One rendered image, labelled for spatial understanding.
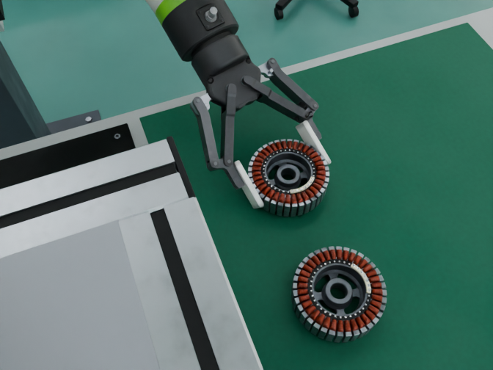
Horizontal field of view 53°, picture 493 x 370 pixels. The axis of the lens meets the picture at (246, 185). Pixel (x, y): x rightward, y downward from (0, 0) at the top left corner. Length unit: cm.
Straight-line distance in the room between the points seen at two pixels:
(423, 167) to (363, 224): 14
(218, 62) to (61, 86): 135
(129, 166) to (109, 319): 9
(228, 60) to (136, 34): 145
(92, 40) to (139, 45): 19
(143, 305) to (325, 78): 65
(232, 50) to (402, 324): 41
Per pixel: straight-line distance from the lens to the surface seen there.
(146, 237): 26
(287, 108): 70
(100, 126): 80
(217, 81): 68
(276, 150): 70
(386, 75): 87
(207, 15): 66
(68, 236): 27
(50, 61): 208
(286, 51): 199
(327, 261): 62
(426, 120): 82
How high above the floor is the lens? 135
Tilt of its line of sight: 58 degrees down
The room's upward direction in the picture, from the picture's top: straight up
